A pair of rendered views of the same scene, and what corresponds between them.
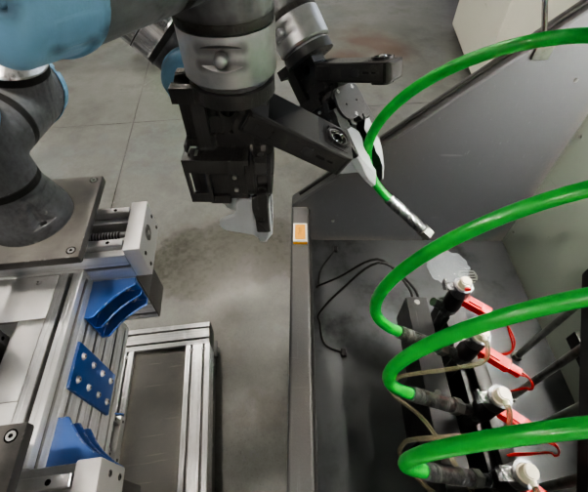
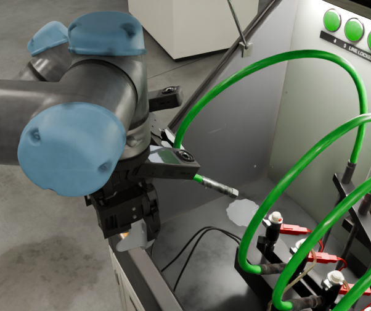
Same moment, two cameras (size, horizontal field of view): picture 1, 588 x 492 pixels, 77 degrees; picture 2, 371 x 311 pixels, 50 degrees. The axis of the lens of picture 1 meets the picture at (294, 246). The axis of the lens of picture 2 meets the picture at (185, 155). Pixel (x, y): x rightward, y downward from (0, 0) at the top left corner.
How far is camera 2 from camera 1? 0.24 m
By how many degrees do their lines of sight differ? 24
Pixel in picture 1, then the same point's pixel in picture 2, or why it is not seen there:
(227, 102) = (132, 163)
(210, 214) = not seen: outside the picture
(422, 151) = (195, 135)
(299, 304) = (161, 293)
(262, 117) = (148, 163)
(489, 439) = (356, 290)
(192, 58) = not seen: hidden behind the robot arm
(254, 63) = (146, 136)
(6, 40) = (99, 183)
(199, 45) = not seen: hidden behind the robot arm
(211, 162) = (120, 205)
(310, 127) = (170, 157)
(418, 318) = (253, 258)
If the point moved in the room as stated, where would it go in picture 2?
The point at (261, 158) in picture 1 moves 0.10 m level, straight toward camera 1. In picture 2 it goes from (150, 189) to (199, 237)
